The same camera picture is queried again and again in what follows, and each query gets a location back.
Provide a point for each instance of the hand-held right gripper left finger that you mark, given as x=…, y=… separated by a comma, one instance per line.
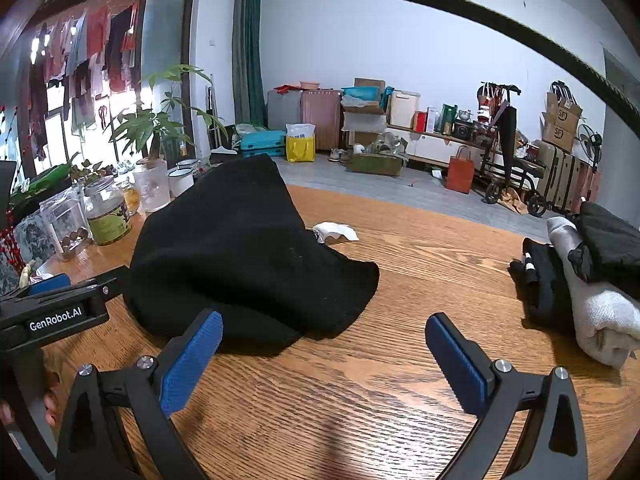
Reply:
x=192, y=360

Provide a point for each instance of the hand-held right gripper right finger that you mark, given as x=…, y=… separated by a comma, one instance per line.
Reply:
x=457, y=365

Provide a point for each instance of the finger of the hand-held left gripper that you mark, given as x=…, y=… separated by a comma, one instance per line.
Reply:
x=112, y=277
x=50, y=283

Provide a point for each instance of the black knit sweater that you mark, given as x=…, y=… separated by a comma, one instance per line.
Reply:
x=240, y=250

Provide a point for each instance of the row of hanging clothes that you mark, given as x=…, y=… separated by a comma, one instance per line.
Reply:
x=95, y=35

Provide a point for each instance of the person's left hand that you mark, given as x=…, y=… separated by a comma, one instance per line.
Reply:
x=50, y=405

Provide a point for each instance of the floral patterned jar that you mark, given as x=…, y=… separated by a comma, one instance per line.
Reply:
x=32, y=240

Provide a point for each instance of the red berry branch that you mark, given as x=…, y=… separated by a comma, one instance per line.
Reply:
x=9, y=250

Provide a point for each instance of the glass jar with green label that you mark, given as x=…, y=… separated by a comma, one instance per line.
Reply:
x=107, y=220

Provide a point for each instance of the small jar with yellow contents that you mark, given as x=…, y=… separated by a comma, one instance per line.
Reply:
x=131, y=199

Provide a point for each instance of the ribbed clear glass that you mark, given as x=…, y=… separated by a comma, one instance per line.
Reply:
x=151, y=185

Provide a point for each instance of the small leafy plant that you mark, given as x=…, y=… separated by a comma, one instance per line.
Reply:
x=45, y=180

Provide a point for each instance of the folded black white-striped garment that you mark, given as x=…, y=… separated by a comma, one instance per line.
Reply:
x=545, y=290

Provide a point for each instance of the white enamel mug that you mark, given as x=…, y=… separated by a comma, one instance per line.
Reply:
x=181, y=184
x=189, y=165

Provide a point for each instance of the folded white knit sweater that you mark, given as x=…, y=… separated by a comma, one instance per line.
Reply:
x=600, y=315

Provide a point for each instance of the tall potted green plant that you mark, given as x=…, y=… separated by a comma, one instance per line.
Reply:
x=145, y=127

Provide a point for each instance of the white cloth tag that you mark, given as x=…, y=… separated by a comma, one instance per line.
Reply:
x=335, y=231

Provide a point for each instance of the orange paper bag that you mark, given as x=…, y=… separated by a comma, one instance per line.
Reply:
x=460, y=175

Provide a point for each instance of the black wheeled cart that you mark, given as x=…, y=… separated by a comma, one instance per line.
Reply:
x=525, y=177

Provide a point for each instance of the teal suitcase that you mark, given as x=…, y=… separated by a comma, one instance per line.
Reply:
x=262, y=142

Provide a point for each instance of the olive green crate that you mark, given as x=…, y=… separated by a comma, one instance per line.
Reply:
x=375, y=165

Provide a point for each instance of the beige suitcase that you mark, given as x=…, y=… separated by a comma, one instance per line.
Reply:
x=562, y=175

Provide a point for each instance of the white low cabinet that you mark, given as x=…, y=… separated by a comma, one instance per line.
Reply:
x=435, y=149

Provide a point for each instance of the yellow shopping bag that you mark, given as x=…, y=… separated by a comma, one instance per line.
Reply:
x=300, y=149

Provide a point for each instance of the black radio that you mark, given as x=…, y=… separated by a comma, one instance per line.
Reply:
x=463, y=130

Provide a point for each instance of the grey suitcase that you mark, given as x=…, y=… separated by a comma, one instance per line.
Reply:
x=284, y=112

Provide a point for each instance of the green carton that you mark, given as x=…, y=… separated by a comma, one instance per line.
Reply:
x=448, y=119

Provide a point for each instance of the red carton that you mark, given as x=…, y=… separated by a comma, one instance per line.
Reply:
x=420, y=121

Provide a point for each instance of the printed cardboard box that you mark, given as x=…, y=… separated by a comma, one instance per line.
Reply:
x=562, y=105
x=557, y=134

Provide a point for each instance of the dark green curtain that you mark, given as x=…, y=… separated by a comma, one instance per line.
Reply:
x=252, y=60

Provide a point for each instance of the white storage box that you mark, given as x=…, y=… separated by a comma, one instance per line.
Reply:
x=404, y=110

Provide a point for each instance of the pink suitcase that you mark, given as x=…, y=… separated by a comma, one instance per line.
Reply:
x=321, y=120

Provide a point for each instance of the black standing fan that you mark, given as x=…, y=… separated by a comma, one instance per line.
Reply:
x=590, y=137

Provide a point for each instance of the grey door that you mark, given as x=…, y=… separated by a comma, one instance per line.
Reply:
x=622, y=150

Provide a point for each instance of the pink basin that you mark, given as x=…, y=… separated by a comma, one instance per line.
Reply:
x=310, y=85

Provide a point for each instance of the plain cardboard box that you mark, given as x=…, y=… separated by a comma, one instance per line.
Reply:
x=369, y=84

